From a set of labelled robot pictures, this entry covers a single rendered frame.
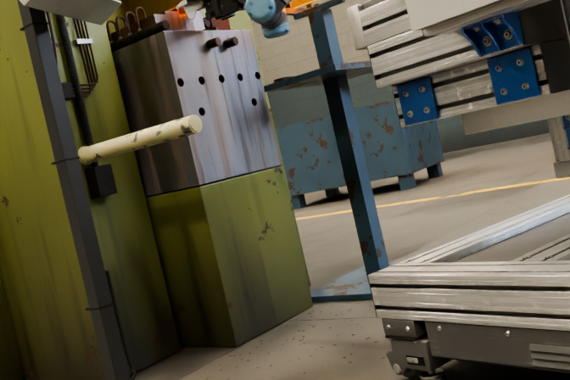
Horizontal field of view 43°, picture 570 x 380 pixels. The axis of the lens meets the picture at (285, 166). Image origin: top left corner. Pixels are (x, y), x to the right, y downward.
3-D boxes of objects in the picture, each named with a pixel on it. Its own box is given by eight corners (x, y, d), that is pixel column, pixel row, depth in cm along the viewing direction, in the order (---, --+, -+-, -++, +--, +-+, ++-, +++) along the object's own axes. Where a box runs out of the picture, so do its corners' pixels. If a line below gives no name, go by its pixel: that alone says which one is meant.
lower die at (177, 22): (206, 35, 223) (200, 8, 223) (159, 36, 207) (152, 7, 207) (122, 69, 249) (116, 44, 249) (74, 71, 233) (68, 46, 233)
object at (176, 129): (206, 133, 171) (201, 111, 171) (191, 136, 167) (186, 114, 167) (96, 163, 199) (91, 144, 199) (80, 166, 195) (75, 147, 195)
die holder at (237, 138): (282, 164, 231) (250, 29, 230) (199, 185, 202) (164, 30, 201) (166, 189, 266) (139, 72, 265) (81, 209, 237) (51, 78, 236)
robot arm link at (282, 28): (258, 36, 190) (248, -4, 190) (266, 41, 201) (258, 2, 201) (286, 29, 189) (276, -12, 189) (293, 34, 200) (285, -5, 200)
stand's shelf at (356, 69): (401, 64, 249) (400, 58, 249) (336, 69, 218) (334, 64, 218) (332, 83, 268) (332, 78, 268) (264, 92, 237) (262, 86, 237)
